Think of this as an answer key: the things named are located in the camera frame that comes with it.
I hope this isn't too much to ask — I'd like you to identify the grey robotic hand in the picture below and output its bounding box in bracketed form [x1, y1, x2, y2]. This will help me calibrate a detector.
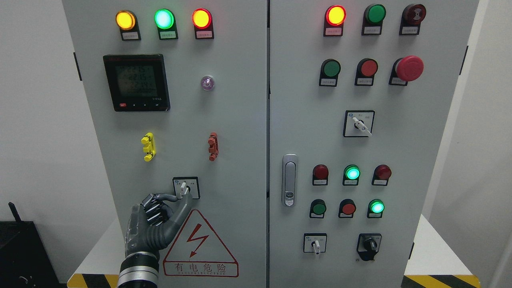
[125, 187, 193, 256]

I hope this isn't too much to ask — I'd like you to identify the white rotary light switch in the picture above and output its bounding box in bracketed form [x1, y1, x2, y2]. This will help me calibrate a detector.
[172, 176, 200, 199]

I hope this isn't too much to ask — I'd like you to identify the red electrical hazard warning sticker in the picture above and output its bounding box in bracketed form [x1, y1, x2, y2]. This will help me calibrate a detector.
[162, 209, 238, 278]

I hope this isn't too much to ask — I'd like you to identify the yellow terminal connector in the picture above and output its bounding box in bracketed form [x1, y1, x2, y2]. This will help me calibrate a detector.
[141, 132, 156, 162]

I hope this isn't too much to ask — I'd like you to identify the red terminal connector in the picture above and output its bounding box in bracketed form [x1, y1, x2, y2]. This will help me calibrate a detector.
[207, 132, 219, 162]

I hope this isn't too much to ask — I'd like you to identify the black box with antenna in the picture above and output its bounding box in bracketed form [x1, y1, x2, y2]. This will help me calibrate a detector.
[0, 202, 61, 288]

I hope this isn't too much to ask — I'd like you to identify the left grey cabinet door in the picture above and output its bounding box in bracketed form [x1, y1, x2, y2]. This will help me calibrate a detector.
[63, 0, 268, 288]

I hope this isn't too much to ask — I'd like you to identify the grey cabinet door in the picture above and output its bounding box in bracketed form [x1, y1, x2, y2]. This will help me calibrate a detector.
[269, 0, 479, 288]
[63, 0, 268, 288]

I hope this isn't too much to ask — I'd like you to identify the black digital power meter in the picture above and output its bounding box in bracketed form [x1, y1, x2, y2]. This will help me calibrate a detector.
[103, 54, 171, 112]

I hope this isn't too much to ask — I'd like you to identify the small clear light bulb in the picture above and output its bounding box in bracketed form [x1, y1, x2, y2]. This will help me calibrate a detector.
[200, 75, 215, 91]

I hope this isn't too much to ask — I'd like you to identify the dark red indicator lamp left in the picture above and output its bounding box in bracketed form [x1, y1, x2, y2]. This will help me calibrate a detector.
[312, 164, 329, 186]

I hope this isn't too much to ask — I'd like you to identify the dark red indicator lamp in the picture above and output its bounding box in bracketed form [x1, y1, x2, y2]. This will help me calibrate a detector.
[312, 164, 329, 186]
[372, 164, 392, 186]

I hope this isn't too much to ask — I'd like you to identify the red push button lower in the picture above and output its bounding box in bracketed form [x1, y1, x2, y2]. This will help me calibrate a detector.
[338, 199, 356, 218]

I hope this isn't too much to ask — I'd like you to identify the green indicator lamp top left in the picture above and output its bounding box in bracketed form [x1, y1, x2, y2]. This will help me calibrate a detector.
[154, 8, 178, 40]

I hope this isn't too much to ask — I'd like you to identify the lit green indicator lamp middle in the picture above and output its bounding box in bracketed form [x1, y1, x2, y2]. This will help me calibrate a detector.
[342, 164, 360, 186]

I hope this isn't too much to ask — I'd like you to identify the yellow indicator lamp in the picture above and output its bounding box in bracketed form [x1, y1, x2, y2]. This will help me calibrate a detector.
[116, 10, 141, 41]

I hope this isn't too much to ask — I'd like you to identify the orange-red indicator lamp top left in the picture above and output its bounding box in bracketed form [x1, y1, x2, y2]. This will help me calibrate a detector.
[192, 8, 214, 40]

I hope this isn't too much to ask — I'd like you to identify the lit green push button lower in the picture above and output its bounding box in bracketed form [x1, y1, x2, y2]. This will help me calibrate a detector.
[366, 199, 385, 219]

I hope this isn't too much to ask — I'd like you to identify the dark red indicator lamp right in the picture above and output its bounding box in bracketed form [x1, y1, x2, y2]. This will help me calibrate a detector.
[372, 164, 392, 186]

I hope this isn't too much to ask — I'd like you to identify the green push button second row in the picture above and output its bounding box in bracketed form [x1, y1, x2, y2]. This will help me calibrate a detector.
[318, 58, 341, 87]

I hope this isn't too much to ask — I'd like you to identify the right grey cabinet door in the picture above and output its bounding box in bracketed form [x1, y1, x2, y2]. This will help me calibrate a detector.
[269, 0, 479, 288]

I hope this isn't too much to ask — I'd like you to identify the red push button second row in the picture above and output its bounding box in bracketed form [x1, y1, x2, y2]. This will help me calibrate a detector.
[354, 58, 378, 87]

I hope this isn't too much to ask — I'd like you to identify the lit red indicator lamp right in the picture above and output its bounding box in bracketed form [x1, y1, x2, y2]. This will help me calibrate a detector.
[323, 5, 347, 37]

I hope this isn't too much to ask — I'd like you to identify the white platform with hazard stripes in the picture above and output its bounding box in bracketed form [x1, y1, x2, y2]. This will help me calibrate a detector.
[66, 216, 481, 288]

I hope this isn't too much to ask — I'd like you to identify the red emergency stop button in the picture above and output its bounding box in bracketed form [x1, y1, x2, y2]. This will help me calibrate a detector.
[389, 55, 424, 87]

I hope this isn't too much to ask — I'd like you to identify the green push button top right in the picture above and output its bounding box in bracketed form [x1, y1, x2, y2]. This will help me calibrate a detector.
[361, 4, 386, 35]

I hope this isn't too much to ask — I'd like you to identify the dark red buzzer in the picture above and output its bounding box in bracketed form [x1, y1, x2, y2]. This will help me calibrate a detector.
[399, 4, 426, 35]

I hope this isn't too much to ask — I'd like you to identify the silver door lock handle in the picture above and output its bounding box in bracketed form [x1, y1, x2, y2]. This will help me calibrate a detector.
[282, 154, 298, 207]

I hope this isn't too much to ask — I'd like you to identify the white rotary selector switch lower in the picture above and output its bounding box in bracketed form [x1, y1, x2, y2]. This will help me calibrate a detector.
[302, 233, 327, 255]

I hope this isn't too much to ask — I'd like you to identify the white rotary selector switch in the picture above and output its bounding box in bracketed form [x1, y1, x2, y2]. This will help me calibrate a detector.
[343, 110, 375, 138]
[302, 233, 327, 255]

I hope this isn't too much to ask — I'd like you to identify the black rotary selector switch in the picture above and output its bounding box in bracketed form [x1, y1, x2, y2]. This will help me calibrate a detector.
[356, 233, 382, 261]

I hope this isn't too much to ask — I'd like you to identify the white rotary selector switch upper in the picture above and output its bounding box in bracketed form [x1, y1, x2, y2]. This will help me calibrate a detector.
[343, 110, 375, 138]

